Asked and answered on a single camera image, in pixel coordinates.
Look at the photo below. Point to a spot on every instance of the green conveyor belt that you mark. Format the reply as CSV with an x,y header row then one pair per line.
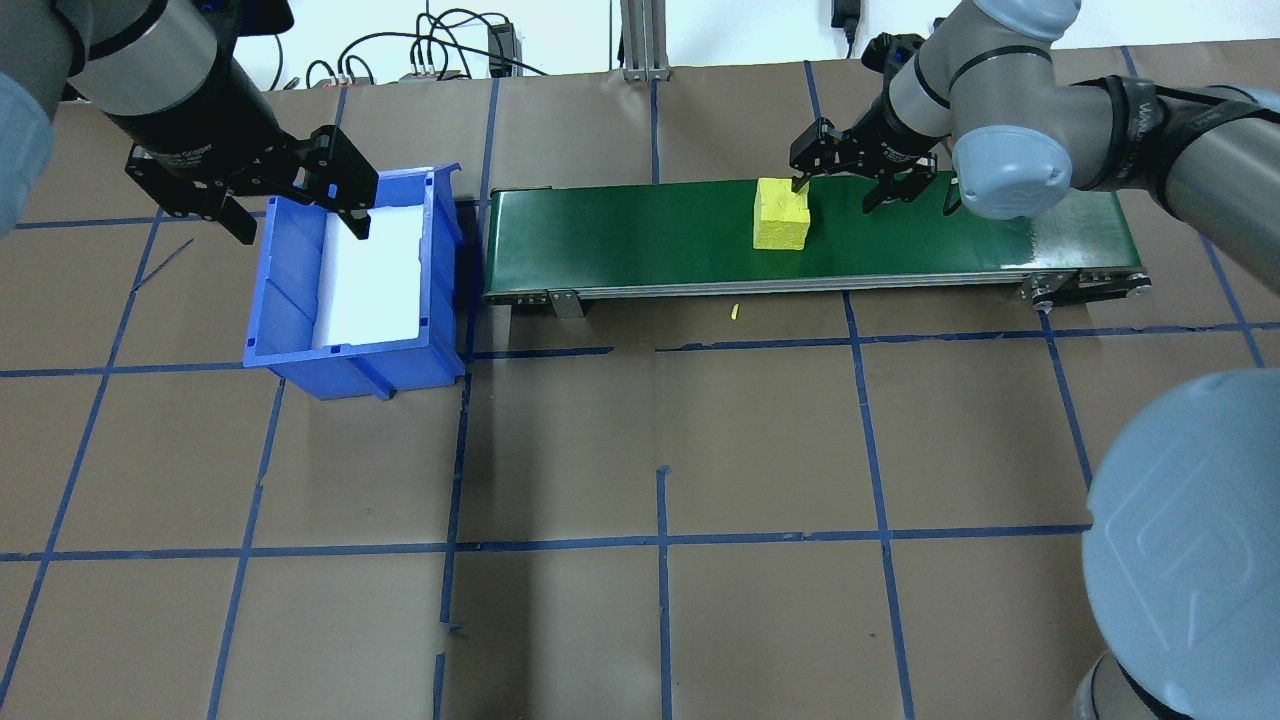
x,y
650,240

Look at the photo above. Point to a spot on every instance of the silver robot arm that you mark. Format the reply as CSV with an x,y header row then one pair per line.
x,y
1010,170
150,70

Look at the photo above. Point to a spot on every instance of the black power adapter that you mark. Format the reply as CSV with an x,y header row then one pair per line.
x,y
846,15

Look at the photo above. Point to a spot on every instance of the blue plastic bin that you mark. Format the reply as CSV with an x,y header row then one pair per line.
x,y
290,330

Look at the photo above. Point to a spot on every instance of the yellow foam block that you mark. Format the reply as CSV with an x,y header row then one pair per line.
x,y
780,215

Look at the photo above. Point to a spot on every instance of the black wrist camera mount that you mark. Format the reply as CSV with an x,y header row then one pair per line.
x,y
895,50

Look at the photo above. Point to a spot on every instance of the aluminium extrusion post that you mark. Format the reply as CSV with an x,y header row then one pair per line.
x,y
643,40

